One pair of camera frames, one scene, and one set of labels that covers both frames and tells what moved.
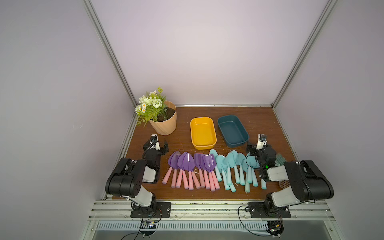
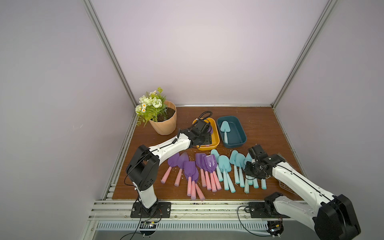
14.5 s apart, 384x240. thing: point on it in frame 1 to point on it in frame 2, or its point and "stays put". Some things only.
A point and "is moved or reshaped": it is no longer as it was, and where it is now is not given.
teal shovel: x=251 y=162 is moved or reshaped
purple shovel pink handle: x=197 y=160 to x=200 y=193
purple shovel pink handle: x=189 y=164 to x=183 y=157
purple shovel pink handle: x=180 y=164 to x=172 y=161
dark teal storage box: x=233 y=131 stays put
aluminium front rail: x=120 y=210 stays put
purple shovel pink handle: x=173 y=161 to x=211 y=130
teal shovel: x=234 y=154 stays put
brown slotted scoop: x=284 y=184 stays put
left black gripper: x=162 y=150 to x=208 y=138
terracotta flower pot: x=166 y=123 stays put
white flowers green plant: x=152 y=106 stays put
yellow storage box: x=203 y=133 stays put
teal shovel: x=214 y=153 stays put
